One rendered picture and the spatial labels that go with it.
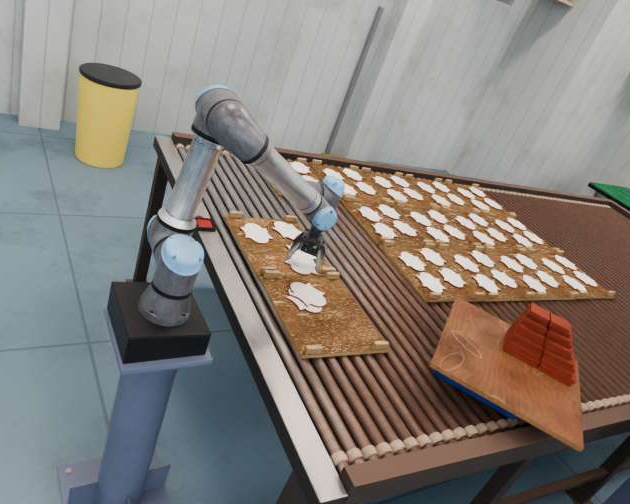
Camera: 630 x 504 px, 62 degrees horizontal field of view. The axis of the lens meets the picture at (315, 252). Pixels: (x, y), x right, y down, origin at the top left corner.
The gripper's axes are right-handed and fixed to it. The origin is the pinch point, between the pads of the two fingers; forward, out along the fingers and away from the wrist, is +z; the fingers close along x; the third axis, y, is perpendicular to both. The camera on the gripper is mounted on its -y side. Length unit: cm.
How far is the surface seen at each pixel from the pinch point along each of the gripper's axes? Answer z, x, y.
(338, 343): 10.2, 20.7, 22.9
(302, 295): 8.5, 4.2, 6.4
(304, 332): 10.3, 8.8, 23.9
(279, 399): 13, 8, 54
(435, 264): 9, 60, -60
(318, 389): 12.2, 17.8, 44.9
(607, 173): 23, 341, -558
